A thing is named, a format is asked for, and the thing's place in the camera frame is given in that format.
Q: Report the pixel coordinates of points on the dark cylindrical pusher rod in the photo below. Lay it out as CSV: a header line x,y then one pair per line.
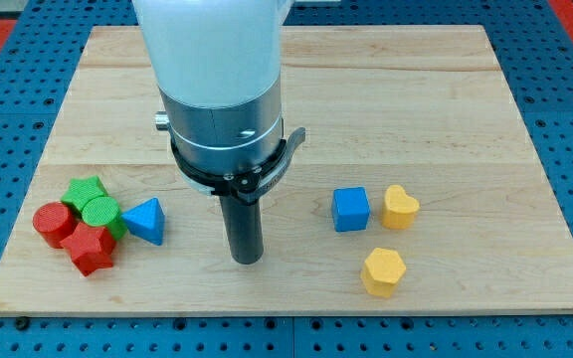
x,y
243,223

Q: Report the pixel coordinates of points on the green star block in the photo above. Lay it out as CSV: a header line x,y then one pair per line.
x,y
81,191

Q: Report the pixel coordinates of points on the yellow hexagon block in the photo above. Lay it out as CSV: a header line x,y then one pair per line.
x,y
382,271

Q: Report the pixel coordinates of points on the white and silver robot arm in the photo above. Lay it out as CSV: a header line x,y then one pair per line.
x,y
218,70

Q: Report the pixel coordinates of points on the blue cube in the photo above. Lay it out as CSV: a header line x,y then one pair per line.
x,y
350,209

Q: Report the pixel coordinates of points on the wooden board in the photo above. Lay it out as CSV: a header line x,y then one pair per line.
x,y
424,107

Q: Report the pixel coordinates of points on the green cylinder block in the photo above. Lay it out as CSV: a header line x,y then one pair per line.
x,y
105,212

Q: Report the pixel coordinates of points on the yellow heart block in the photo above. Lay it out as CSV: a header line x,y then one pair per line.
x,y
399,209

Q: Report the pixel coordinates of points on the black clamp ring mount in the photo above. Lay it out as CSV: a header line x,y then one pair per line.
x,y
247,187

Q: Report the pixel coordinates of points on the red cylinder block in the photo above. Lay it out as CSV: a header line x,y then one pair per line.
x,y
54,222

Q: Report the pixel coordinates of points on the blue triangle block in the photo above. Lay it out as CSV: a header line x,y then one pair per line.
x,y
146,221

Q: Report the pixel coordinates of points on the red star block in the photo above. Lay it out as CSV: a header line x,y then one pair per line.
x,y
90,248

